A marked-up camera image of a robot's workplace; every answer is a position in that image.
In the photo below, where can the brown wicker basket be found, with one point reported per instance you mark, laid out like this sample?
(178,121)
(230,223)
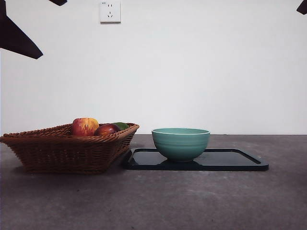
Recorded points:
(60,155)

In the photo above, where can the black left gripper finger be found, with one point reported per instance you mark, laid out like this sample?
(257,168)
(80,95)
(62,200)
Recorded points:
(14,38)
(60,2)

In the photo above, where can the red yellow apple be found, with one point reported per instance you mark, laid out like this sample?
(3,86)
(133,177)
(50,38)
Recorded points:
(84,125)

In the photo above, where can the dark red plum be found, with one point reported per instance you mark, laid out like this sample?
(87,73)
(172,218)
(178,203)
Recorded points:
(106,130)

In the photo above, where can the white wall socket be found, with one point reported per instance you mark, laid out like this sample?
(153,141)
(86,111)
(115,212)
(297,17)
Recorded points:
(110,12)

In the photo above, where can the green avocado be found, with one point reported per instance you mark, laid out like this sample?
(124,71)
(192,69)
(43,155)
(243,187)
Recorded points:
(122,125)

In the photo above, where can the teal ribbed bowl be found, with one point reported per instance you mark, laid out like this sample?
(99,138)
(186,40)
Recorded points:
(181,146)

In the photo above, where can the black rectangular tray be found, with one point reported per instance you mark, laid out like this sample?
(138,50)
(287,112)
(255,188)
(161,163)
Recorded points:
(227,163)

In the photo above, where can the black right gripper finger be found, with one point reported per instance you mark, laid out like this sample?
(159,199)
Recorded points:
(303,6)

